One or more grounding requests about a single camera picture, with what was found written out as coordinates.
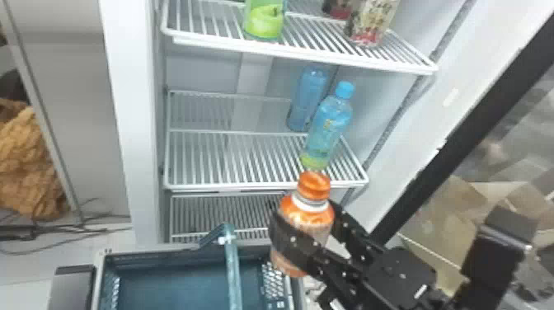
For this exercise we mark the red snack packet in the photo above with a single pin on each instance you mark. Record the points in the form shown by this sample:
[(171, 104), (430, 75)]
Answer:
[(335, 7)]

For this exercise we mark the blue bottle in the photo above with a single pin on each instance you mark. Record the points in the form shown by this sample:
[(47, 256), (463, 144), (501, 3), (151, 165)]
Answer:
[(307, 97), (326, 125)]

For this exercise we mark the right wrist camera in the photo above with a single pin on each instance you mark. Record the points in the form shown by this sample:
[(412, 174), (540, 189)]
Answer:
[(493, 259)]

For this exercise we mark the fridge door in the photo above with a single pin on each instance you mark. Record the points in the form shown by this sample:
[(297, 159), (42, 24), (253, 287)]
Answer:
[(467, 134)]

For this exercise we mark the green bottle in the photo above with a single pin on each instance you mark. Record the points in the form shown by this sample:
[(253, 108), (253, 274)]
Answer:
[(264, 19)]

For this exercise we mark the white fridge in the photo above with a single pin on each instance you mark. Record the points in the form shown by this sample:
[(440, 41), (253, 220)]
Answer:
[(134, 130)]

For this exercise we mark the orange bottle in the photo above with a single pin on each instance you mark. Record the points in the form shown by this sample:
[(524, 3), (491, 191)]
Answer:
[(308, 214)]

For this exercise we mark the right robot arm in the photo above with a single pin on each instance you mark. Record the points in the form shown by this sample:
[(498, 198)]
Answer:
[(441, 303)]

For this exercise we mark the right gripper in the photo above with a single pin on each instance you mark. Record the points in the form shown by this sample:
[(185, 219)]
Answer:
[(389, 281)]

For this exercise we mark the blue basket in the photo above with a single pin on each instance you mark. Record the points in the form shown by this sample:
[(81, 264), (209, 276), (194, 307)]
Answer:
[(182, 281)]

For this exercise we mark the brown cloth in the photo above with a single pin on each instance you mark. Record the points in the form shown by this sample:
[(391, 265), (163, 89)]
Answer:
[(26, 164)]

